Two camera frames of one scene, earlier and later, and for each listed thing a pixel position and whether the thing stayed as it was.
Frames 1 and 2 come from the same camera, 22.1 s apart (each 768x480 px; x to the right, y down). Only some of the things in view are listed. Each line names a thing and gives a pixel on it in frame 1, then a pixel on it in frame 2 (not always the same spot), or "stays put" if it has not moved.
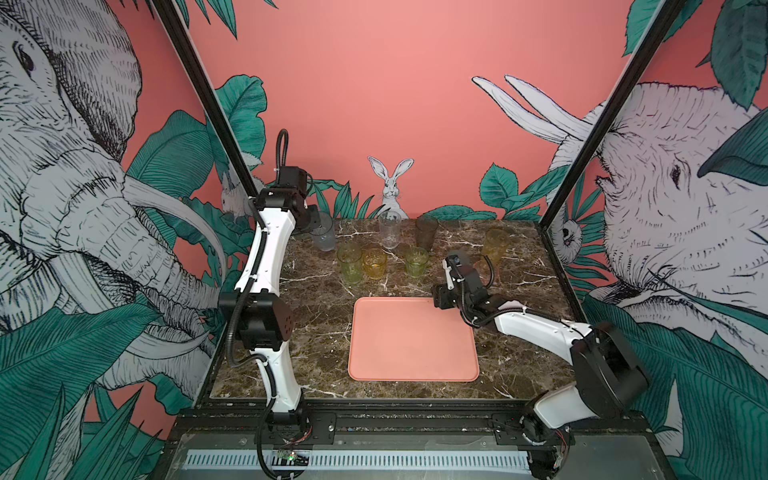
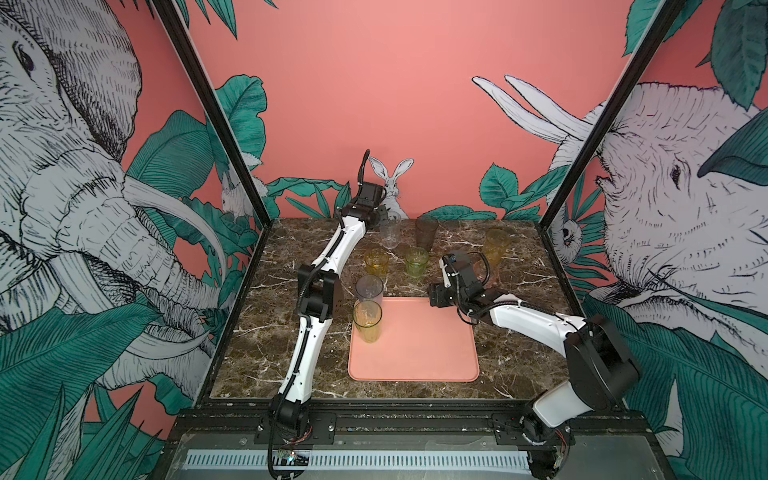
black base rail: (449, 424) stays put
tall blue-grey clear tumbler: (325, 238) → (369, 287)
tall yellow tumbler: (495, 246) stays put
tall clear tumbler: (390, 223) stays put
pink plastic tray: (407, 339) stays put
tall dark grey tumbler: (425, 228) stays put
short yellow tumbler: (374, 262) stays put
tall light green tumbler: (350, 255) → (367, 316)
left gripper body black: (312, 219) → (380, 213)
